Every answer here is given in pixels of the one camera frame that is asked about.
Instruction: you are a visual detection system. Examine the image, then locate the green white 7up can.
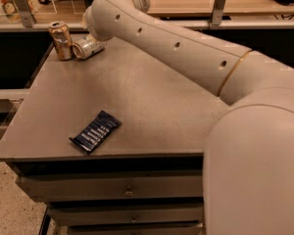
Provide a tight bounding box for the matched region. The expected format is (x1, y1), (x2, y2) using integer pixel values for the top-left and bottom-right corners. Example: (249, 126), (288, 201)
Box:
(73, 34), (107, 60)

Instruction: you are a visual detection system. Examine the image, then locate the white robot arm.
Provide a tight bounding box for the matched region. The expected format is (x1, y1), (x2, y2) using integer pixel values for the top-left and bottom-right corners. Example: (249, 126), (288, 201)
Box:
(83, 0), (294, 235)

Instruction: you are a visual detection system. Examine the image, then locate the orange soda can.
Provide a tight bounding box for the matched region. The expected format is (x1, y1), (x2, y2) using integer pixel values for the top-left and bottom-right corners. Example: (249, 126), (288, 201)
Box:
(49, 22), (74, 61)

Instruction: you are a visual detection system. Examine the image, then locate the grey drawer cabinet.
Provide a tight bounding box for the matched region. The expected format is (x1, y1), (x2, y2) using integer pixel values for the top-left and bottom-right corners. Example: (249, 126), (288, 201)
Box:
(0, 38), (226, 235)

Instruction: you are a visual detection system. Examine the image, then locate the dark blue snack wrapper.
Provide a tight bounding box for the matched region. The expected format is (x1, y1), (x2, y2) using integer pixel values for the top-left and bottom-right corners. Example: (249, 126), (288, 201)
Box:
(70, 111), (122, 155)

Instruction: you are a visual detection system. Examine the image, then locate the wooden desk behind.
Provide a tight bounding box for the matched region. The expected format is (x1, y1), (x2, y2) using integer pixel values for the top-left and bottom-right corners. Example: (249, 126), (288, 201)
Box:
(30, 0), (294, 17)

